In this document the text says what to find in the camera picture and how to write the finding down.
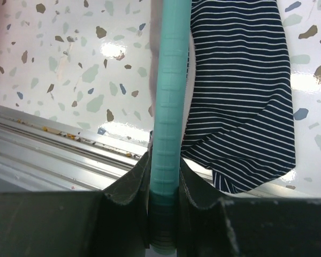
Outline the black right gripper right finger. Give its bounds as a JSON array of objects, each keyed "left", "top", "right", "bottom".
[{"left": 177, "top": 161, "right": 321, "bottom": 256}]

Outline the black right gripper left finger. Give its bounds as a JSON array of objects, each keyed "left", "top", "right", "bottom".
[{"left": 0, "top": 154, "right": 150, "bottom": 256}]

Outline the navy striped underwear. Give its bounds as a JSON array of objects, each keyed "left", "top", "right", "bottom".
[{"left": 181, "top": 1, "right": 296, "bottom": 194}]

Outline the teal hanger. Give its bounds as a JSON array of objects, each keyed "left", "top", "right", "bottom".
[{"left": 148, "top": 1, "right": 192, "bottom": 255}]

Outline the aluminium table rail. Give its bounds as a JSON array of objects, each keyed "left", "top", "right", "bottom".
[{"left": 0, "top": 106, "right": 146, "bottom": 192}]

